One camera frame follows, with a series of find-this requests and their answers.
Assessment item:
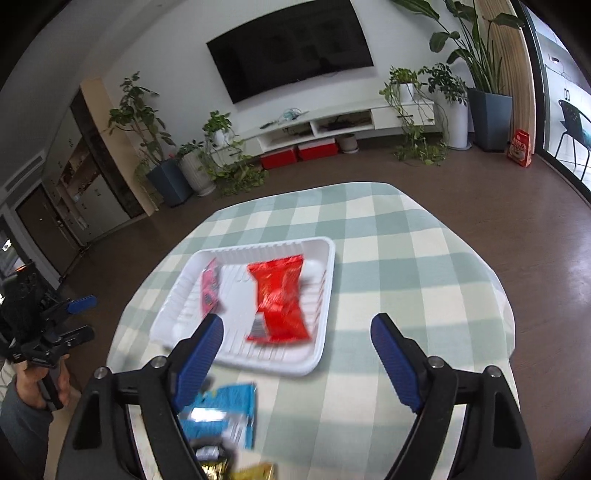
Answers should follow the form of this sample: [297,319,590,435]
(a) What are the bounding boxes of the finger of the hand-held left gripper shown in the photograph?
[48,325,96,355]
[44,296,99,320]

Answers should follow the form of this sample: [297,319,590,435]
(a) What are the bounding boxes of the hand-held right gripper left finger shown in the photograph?
[58,314,225,480]

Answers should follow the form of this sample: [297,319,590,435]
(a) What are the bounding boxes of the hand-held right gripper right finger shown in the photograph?
[370,312,539,480]

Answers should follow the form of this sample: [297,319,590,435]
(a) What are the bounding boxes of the light blue snack packet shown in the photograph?
[178,382,257,450]

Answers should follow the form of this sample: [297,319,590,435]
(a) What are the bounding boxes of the pink snack packet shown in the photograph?
[199,257,225,320]

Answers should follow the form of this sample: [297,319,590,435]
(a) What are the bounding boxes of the white plastic tray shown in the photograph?
[150,236,336,378]

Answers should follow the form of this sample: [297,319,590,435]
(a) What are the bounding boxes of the red snack packet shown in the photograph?
[245,255,311,344]

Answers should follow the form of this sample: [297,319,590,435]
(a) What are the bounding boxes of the person's left forearm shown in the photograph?
[0,362,54,480]

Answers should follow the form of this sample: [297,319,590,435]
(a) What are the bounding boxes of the person's left hand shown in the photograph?
[11,353,72,409]

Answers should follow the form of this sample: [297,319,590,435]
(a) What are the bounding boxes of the dark door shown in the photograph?
[14,187,80,278]

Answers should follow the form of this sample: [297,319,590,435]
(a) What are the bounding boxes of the air conditioner unit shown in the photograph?
[0,154,47,195]

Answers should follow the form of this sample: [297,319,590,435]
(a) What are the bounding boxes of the leafy tree in blue pot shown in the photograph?
[107,71,192,208]

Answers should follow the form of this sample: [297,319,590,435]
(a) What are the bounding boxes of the plant in ribbed white pot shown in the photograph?
[177,141,218,197]

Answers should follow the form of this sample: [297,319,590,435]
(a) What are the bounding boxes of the trailing plant in white pot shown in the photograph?
[379,67,451,166]
[202,111,269,195]

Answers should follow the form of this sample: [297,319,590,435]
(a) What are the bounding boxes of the red bag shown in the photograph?
[506,129,534,168]

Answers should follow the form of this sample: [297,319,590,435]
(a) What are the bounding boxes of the bushy plant in tall white pot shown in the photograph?
[422,64,472,150]

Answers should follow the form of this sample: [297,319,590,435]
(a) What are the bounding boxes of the white television cabinet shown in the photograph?
[233,99,437,153]

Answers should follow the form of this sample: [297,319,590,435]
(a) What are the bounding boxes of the broad-leaf plant in blue pot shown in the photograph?
[392,0,525,152]

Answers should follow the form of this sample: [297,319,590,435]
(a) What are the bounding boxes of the dark chair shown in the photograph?
[556,99,591,182]

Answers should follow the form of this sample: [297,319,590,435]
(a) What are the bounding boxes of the wooden slat panel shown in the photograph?
[475,0,536,153]

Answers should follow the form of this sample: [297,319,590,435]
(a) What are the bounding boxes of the wooden wall cabinet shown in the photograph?
[44,76,155,245]

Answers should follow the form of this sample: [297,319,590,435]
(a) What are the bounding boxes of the wall television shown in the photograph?
[206,0,375,105]

